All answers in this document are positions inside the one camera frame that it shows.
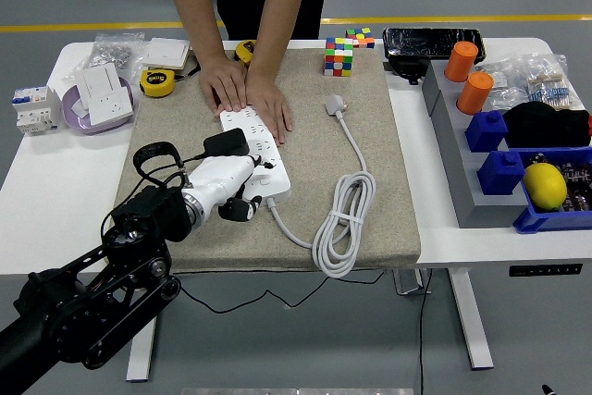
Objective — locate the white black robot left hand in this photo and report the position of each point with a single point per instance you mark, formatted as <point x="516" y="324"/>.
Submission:
<point x="217" y="177"/>

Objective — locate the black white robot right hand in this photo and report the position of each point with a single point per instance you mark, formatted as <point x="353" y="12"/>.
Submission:
<point x="548" y="390"/>

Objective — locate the person's left hand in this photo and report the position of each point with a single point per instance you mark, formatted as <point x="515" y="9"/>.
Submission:
<point x="270" y="103"/>

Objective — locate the person's right hand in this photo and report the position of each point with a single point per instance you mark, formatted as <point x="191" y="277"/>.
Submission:
<point x="226" y="82"/>

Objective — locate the black power adapter plug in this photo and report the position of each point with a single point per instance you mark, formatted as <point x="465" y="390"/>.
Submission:
<point x="226" y="143"/>

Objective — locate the white power strip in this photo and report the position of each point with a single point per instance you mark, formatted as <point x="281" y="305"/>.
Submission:
<point x="277" y="184"/>

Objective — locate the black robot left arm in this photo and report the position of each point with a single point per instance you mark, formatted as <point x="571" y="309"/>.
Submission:
<point x="152" y="214"/>

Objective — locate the person's right forearm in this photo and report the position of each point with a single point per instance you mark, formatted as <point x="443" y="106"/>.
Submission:
<point x="196" y="6"/>

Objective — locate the person's left forearm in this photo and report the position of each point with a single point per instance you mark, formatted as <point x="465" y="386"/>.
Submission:
<point x="282" y="16"/>

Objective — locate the beige fabric mat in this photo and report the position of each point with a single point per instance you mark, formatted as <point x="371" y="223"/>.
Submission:
<point x="300" y="159"/>

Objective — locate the large colourful puzzle cube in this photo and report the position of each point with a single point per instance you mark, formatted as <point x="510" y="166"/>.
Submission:
<point x="339" y="59"/>

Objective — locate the white table leg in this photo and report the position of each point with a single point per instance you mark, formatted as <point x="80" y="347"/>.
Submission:
<point x="140" y="358"/>
<point x="474" y="330"/>

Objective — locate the small colourful puzzle cube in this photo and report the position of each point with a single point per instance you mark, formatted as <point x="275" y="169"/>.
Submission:
<point x="363" y="36"/>

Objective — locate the clear bag of screws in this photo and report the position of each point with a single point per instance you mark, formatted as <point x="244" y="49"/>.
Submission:
<point x="113" y="50"/>

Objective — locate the black table control panel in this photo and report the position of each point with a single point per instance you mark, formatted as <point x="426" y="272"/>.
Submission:
<point x="546" y="270"/>

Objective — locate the purple bowl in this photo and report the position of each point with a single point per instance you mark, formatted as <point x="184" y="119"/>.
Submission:
<point x="92" y="127"/>

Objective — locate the black plastic tray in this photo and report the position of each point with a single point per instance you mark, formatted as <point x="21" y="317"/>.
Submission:
<point x="425" y="41"/>

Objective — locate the blue plastic bin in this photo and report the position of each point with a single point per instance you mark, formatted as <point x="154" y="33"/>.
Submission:
<point x="536" y="221"/>

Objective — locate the orange cylinder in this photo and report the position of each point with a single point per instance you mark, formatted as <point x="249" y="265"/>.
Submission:
<point x="475" y="94"/>
<point x="461" y="62"/>

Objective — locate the grey stepped block holder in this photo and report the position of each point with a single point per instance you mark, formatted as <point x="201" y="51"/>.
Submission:
<point x="455" y="168"/>

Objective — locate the white circuit breaker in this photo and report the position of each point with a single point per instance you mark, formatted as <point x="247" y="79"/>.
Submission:
<point x="32" y="110"/>

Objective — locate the yellow lemon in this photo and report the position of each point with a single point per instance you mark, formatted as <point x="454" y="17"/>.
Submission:
<point x="546" y="187"/>

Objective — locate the blue plastic block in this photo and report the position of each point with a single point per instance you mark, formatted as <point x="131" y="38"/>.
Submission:
<point x="485" y="131"/>
<point x="499" y="175"/>

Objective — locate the clear plastic parts bag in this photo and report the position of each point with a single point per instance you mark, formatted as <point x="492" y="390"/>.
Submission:
<point x="504" y="90"/>

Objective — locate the black cloth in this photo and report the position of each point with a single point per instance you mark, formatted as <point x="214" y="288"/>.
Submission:
<point x="541" y="124"/>

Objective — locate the clear bag of resistors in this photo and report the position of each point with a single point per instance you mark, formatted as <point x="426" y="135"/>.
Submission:
<point x="550" y="85"/>

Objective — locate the white wall switch plate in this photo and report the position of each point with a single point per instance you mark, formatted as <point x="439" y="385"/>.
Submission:
<point x="164" y="53"/>

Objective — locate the white wall socket outlet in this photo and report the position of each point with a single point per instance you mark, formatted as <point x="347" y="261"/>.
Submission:
<point x="111" y="106"/>

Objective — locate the white double rocker switch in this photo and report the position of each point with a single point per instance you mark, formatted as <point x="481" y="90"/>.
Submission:
<point x="99" y="80"/>

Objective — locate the grey metal bracket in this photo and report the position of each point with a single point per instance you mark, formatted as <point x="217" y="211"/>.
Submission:
<point x="409" y="284"/>

